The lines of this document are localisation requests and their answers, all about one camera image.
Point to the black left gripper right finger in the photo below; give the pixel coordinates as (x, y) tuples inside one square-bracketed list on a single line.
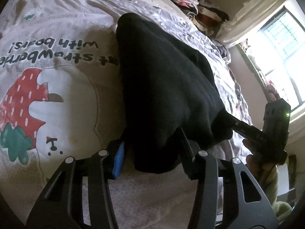
[(227, 195)]

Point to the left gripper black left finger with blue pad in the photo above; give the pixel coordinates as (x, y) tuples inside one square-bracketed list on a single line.
[(78, 195)]

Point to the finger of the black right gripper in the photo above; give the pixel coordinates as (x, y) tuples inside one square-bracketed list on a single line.
[(254, 137)]

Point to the black sweater with orange patches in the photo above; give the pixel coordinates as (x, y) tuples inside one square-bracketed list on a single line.
[(166, 85)]

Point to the pile of folded clothes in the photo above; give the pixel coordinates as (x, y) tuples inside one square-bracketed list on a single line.
[(204, 14)]

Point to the person's right hand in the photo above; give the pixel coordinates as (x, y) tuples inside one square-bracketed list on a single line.
[(265, 174)]

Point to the patterned cloth on windowsill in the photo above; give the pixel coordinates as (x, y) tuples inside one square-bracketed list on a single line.
[(269, 90)]

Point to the window with metal grille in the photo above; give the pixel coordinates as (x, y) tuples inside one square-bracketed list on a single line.
[(277, 51)]

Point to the purple crumpled garment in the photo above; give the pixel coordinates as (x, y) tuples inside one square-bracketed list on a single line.
[(224, 52)]

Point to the white strawberry bear duvet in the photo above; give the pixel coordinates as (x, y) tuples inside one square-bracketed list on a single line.
[(60, 90)]

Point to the cream curtain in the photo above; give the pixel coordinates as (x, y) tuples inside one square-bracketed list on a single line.
[(247, 21)]

